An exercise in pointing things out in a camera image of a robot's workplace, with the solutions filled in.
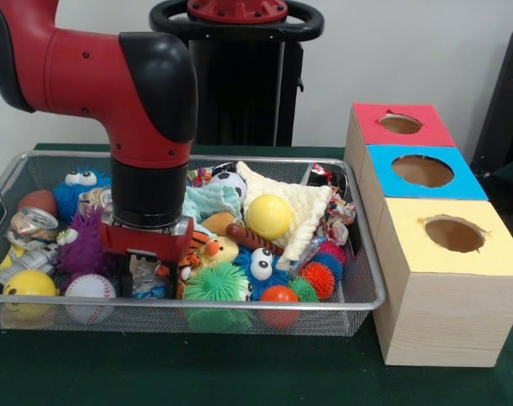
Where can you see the shallow metal mesh bin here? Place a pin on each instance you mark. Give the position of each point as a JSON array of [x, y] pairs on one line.
[[345, 321]]

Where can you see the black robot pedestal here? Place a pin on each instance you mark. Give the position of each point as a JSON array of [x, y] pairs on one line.
[[247, 93]]

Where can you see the blue spiky toy with eyes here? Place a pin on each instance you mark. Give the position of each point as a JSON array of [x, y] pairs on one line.
[[68, 199]]

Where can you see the wooden box with three holes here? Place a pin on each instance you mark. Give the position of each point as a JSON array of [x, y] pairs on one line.
[[442, 321]]

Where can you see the green spiky ball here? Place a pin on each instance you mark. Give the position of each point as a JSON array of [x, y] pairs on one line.
[[216, 283]]

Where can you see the yellow smiley ball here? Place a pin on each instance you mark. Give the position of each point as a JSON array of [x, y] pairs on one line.
[[30, 284]]

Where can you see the crushed clear bottle blue label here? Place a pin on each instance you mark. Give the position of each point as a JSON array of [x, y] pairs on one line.
[[148, 287]]

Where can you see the white baseball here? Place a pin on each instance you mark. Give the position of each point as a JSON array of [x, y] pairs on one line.
[[90, 288]]

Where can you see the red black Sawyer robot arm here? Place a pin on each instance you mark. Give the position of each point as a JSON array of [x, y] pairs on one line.
[[91, 72]]

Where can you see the cream muslin cloth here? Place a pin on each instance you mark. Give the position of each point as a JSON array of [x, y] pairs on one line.
[[298, 199]]

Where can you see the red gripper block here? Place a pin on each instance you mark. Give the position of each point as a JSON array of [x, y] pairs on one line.
[[154, 245]]

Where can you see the black chair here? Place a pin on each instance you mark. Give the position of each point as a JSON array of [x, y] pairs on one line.
[[505, 97]]

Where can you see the yellow tennis ball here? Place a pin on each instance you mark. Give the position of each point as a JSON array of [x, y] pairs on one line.
[[267, 215]]

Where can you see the purple spiky toy with eyes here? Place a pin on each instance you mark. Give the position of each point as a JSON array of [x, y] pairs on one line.
[[80, 254]]

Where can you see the orange striped tiger plush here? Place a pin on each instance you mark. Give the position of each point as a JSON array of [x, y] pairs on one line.
[[197, 243]]

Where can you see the light teal muslin cloth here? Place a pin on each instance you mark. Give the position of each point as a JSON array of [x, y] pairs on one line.
[[216, 201]]

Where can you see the orange red ball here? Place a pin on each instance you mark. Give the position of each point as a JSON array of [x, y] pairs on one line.
[[278, 294]]

